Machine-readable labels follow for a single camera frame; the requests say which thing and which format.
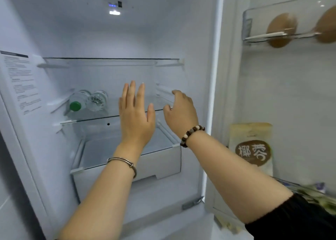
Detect person's left hand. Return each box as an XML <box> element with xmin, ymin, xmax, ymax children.
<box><xmin>115</xmin><ymin>80</ymin><xmax>156</xmax><ymax>158</ymax></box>

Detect person's right hand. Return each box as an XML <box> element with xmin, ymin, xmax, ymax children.
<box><xmin>163</xmin><ymin>89</ymin><xmax>199</xmax><ymax>139</ymax></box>

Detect coconut snack pouch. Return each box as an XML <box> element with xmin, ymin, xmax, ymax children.
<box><xmin>228</xmin><ymin>122</ymin><xmax>274</xmax><ymax>177</ymax></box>

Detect white refrigerator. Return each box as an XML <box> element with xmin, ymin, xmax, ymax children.
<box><xmin>0</xmin><ymin>0</ymin><xmax>336</xmax><ymax>240</ymax></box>

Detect small blue yellow packet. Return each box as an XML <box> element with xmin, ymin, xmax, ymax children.
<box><xmin>314</xmin><ymin>182</ymin><xmax>328</xmax><ymax>194</ymax></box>

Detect gold candies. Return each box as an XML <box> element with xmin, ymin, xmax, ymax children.
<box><xmin>299</xmin><ymin>189</ymin><xmax>336</xmax><ymax>215</ymax></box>

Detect person's right forearm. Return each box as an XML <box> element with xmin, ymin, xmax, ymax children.
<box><xmin>186</xmin><ymin>131</ymin><xmax>294</xmax><ymax>225</ymax></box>

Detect person's left forearm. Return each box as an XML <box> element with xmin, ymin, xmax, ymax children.
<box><xmin>57</xmin><ymin>147</ymin><xmax>143</xmax><ymax>240</ymax></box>

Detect person's black right sleeve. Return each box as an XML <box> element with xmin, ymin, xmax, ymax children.
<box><xmin>244</xmin><ymin>194</ymin><xmax>336</xmax><ymax>240</ymax></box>

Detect silver bangle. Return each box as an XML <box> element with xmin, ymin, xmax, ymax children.
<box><xmin>107</xmin><ymin>157</ymin><xmax>138</xmax><ymax>179</ymax></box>

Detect white crisper drawer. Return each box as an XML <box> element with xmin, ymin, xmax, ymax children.
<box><xmin>72</xmin><ymin>145</ymin><xmax>182</xmax><ymax>203</ymax></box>

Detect brown eggs in door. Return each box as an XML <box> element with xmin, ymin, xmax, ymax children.
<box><xmin>241</xmin><ymin>0</ymin><xmax>336</xmax><ymax>45</ymax></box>

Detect white instruction label sticker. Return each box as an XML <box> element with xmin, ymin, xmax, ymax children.
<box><xmin>0</xmin><ymin>50</ymin><xmax>43</xmax><ymax>116</ymax></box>

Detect brown white beaded bracelet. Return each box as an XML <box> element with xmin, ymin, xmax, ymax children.
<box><xmin>180</xmin><ymin>125</ymin><xmax>205</xmax><ymax>148</ymax></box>

